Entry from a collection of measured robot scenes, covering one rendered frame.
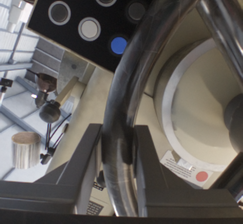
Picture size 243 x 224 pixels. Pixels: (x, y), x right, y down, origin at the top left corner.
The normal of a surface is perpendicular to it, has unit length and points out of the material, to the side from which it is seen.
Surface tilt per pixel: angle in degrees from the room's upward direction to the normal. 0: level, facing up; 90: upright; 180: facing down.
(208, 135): 83
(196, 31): 90
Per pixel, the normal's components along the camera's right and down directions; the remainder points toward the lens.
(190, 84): -0.47, 0.02
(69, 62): -0.19, 0.53
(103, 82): -0.03, 0.25
